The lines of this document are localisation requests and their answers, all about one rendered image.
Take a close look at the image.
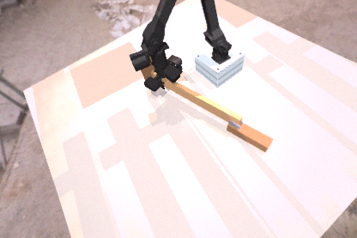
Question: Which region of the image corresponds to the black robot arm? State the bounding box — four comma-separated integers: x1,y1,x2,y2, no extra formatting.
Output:
129,0,232,83

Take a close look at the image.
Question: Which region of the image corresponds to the long tan wooden bar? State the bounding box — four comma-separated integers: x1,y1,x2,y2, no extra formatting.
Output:
161,78,242,125

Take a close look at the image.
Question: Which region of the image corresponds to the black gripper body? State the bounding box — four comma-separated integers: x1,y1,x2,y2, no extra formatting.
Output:
144,55,182,92

